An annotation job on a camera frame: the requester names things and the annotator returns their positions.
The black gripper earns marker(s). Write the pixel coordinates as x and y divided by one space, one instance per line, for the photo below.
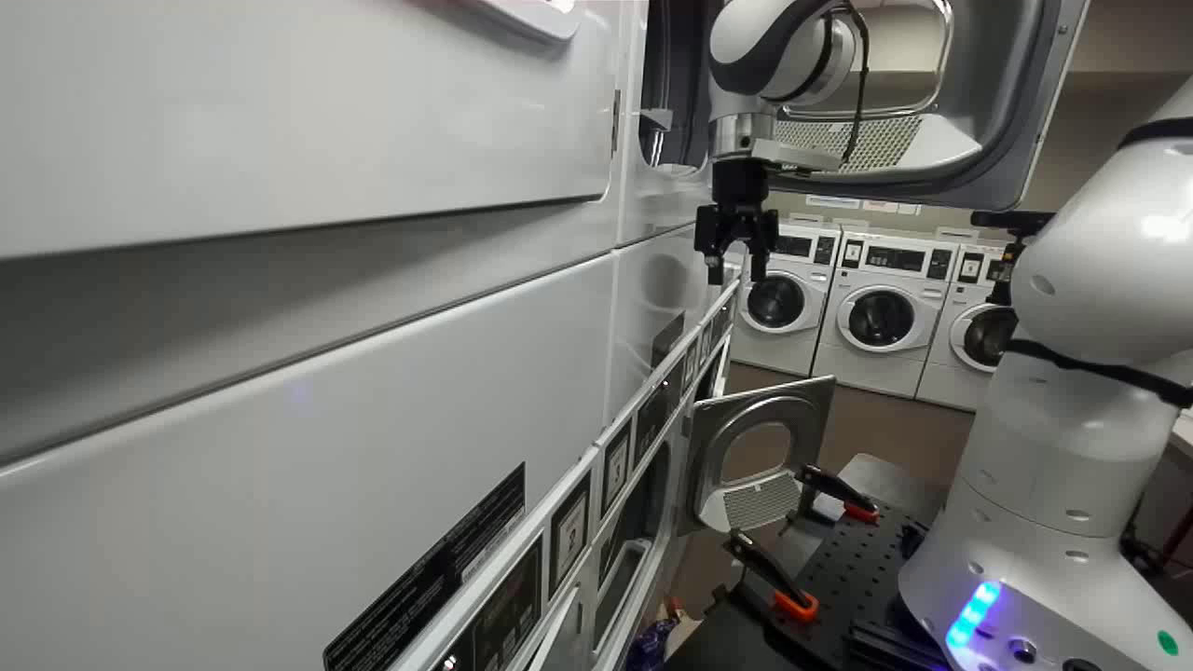
736 213

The left white washing machine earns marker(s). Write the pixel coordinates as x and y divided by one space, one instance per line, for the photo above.
776 318

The orange black clamp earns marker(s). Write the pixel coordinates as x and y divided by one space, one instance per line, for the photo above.
828 497
790 598

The open lower dryer door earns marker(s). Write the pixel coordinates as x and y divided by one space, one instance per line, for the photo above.
750 444

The open white dryer door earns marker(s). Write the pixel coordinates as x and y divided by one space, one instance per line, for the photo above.
949 107

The black perforated robot cart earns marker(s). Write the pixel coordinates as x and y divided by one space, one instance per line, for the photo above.
851 567

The middle white washing machine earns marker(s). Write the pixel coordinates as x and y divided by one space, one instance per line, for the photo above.
885 306

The right white washing machine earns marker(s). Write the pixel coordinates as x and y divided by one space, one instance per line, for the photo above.
971 332

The near white stacked dryer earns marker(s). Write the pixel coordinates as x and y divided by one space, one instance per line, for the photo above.
349 332

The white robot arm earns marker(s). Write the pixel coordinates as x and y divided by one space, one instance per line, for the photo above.
1025 566

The white washing machine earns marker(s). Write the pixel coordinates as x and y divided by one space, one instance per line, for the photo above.
885 306
776 318
971 332

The lower orange black clamp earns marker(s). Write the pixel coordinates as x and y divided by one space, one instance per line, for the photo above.
790 598

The upper orange black clamp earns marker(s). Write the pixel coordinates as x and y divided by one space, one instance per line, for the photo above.
828 497

